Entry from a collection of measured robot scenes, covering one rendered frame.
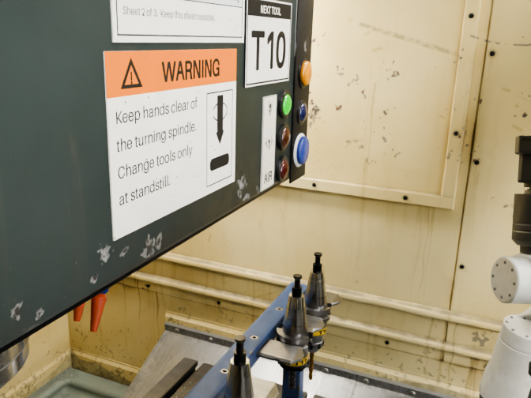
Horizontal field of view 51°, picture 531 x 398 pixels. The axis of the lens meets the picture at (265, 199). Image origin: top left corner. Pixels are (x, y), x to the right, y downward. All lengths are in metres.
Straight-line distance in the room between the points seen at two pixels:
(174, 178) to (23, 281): 0.13
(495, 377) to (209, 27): 0.69
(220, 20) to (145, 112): 0.11
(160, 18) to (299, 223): 1.10
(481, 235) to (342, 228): 0.32
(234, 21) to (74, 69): 0.17
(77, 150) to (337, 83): 1.05
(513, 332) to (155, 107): 0.67
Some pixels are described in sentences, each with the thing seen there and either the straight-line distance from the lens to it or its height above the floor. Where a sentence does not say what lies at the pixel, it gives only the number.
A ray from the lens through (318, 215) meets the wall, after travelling 1.38.
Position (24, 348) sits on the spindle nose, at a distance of 0.51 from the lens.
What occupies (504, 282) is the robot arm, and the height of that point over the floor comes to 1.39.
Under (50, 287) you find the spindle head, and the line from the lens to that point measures 0.30.
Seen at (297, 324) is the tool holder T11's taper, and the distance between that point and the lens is 0.95.
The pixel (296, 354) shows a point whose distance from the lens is 0.93.
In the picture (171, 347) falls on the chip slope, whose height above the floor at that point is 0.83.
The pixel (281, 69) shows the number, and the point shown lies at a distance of 0.52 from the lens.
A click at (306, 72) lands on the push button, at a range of 0.57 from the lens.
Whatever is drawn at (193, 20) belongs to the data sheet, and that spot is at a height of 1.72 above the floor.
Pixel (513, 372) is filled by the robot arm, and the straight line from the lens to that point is 0.91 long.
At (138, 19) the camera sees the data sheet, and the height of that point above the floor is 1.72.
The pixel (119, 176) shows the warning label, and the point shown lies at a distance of 0.32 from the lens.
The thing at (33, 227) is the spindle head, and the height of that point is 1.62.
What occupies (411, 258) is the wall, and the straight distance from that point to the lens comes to 1.36.
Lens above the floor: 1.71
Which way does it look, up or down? 17 degrees down
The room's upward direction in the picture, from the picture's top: 2 degrees clockwise
